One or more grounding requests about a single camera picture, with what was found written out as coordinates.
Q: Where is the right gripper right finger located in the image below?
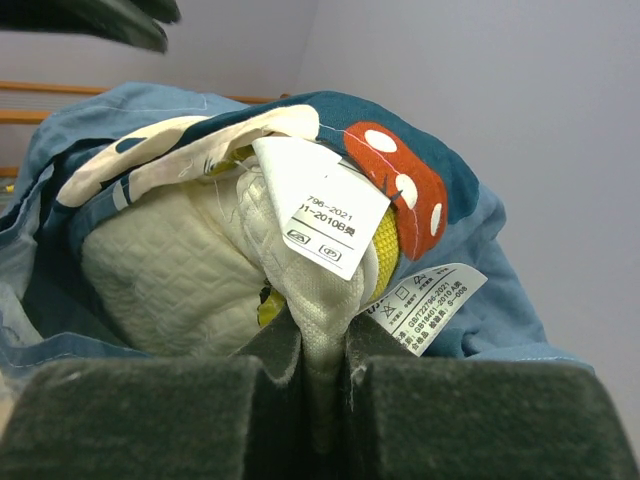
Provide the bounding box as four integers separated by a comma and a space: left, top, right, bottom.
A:
343, 315, 639, 480

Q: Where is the white quilted pillow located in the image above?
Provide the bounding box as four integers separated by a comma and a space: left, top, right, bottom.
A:
79, 137, 404, 381

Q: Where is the orange wooden rack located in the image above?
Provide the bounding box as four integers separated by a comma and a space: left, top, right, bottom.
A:
1, 82, 277, 150

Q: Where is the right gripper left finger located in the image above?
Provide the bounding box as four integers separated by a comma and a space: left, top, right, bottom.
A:
1, 311, 305, 479

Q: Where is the blue cartoon print pillowcase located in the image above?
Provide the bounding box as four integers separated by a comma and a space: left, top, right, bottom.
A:
1, 91, 575, 388

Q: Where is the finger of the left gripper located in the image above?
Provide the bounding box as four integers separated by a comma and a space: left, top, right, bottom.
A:
1, 0, 181, 54

